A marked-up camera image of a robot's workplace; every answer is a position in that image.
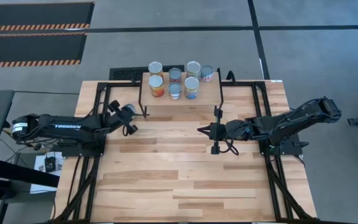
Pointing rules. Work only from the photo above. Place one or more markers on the orange and red can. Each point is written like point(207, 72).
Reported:
point(155, 67)

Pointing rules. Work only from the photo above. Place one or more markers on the red and white label can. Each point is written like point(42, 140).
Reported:
point(207, 71)

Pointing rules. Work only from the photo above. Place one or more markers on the blue peaches label can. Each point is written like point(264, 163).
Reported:
point(193, 67)

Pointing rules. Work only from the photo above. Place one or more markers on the small black device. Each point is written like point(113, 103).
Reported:
point(50, 164)

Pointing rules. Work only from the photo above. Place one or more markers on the white table label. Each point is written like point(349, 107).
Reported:
point(276, 81)

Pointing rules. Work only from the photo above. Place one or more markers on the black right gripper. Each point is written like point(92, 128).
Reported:
point(221, 132)

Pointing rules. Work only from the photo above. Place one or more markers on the green peas label can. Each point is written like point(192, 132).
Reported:
point(130, 108)

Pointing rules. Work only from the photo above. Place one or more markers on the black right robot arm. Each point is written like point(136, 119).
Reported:
point(291, 119)

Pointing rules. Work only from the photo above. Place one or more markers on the black aluminium table frame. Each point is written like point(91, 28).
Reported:
point(102, 85)

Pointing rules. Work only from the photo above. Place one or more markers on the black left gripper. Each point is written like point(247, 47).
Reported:
point(121, 118)

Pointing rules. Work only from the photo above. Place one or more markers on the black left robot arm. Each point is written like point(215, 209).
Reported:
point(67, 127)

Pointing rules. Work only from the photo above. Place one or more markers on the teal and pink can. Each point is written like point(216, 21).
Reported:
point(191, 84)

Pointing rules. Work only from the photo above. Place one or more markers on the white paper sheet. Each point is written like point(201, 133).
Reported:
point(40, 161)

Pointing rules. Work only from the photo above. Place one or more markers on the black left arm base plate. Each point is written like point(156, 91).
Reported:
point(73, 152)

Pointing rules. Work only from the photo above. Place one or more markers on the black hazard-striped floor mat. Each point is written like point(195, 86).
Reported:
point(30, 48)
point(36, 14)

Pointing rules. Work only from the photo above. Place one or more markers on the black-framed wooden shelf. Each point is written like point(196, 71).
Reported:
point(210, 93)

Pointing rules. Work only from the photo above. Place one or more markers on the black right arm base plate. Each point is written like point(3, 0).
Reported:
point(294, 147)

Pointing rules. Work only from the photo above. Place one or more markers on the large corn label can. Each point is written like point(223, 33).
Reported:
point(156, 81)

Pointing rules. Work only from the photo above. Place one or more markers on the black perforated floor mat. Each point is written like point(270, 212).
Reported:
point(124, 74)

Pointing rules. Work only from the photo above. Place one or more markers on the small white red label can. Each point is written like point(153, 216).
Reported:
point(175, 88)

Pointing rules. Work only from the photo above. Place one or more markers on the black desk base beam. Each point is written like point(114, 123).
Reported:
point(20, 172)

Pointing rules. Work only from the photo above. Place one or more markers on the small red blue label can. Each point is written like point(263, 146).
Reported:
point(175, 74)

